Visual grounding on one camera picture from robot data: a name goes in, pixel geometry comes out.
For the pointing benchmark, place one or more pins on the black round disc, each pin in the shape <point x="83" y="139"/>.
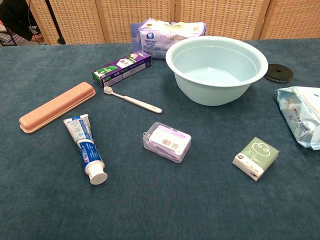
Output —
<point x="280" y="72"/>

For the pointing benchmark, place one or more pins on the white toothbrush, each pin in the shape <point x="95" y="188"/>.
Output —
<point x="135" y="101"/>

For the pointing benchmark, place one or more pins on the light blue plastic basin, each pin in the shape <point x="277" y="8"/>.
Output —
<point x="212" y="95"/>

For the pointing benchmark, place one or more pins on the green white pocket tissue pack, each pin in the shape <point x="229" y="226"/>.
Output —
<point x="257" y="155"/>

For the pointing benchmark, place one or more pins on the wicker folding screen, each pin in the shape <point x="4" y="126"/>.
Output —
<point x="250" y="17"/>

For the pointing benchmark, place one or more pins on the black tripod stand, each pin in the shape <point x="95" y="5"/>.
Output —
<point x="53" y="20"/>

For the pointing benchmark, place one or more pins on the blue white toothpaste tube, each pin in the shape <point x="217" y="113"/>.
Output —
<point x="85" y="147"/>

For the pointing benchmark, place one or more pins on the pink toothbrush case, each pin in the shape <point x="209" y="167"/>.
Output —
<point x="55" y="107"/>

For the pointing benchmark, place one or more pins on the purple white tissue pack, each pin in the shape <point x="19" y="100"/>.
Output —
<point x="155" y="37"/>

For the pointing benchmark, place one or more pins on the purple green toothpaste box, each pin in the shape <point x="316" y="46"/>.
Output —
<point x="120" y="70"/>

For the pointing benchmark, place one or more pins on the clear purple floss pick box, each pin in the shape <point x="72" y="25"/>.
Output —
<point x="167" y="143"/>

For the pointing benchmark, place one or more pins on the light blue wet wipes pack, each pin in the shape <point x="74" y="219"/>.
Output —
<point x="300" y="117"/>

